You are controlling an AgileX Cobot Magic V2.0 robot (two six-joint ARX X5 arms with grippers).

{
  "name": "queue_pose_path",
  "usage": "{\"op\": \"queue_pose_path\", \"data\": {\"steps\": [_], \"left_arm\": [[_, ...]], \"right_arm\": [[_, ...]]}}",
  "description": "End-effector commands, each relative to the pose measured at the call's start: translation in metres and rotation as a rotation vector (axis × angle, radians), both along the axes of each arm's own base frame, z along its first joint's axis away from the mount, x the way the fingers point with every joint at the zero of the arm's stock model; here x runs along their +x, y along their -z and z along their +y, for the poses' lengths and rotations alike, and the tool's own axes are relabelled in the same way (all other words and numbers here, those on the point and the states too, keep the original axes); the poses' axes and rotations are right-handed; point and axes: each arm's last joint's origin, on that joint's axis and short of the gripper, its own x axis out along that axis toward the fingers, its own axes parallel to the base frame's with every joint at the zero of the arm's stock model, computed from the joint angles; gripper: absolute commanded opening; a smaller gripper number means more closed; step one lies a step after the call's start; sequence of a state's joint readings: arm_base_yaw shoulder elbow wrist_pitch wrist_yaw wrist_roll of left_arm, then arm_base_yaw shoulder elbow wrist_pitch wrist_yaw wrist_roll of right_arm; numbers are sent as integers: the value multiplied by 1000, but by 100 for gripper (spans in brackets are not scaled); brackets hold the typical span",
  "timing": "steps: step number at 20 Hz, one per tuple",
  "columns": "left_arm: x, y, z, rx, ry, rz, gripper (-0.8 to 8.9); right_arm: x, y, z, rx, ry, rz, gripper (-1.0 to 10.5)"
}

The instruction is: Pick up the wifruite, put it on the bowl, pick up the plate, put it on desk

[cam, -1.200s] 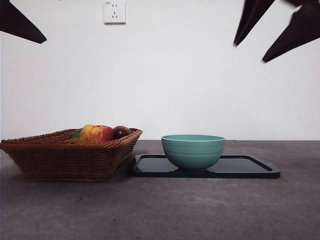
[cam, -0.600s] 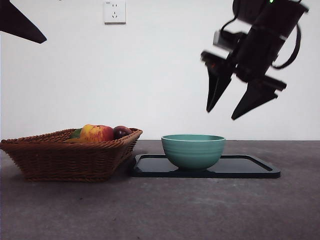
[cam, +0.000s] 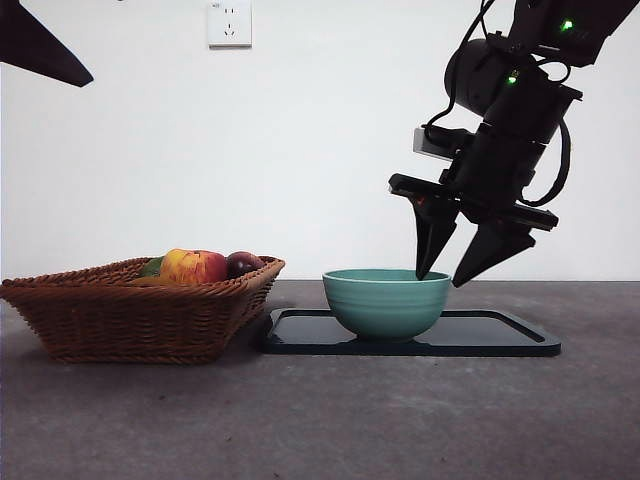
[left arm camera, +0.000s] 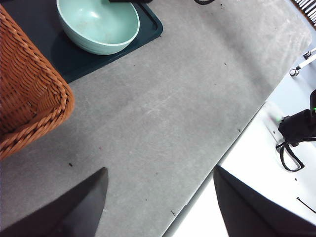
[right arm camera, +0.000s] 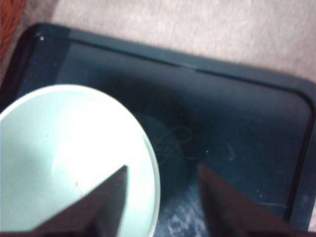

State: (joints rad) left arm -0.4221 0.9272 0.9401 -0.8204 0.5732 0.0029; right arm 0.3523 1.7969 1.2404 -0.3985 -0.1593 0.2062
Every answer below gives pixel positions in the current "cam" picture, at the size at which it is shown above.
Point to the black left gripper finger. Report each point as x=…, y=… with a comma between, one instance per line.
x=30, y=45

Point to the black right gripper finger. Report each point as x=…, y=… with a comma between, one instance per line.
x=432, y=235
x=492, y=252

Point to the teal ribbed bowl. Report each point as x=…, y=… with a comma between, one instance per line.
x=385, y=310

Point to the orange brown fruit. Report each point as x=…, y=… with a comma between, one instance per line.
x=155, y=281

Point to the black rectangular tray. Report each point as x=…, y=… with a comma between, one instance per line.
x=310, y=340

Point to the dark red plum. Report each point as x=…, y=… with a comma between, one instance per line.
x=242, y=264

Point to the red yellow apple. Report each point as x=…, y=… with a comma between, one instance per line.
x=192, y=267

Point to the green fruit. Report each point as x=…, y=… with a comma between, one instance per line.
x=151, y=267

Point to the brown wicker basket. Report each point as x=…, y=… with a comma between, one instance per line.
x=130, y=320

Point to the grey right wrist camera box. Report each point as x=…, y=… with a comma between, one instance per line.
x=432, y=145

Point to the white wall power socket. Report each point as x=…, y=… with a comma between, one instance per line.
x=230, y=25

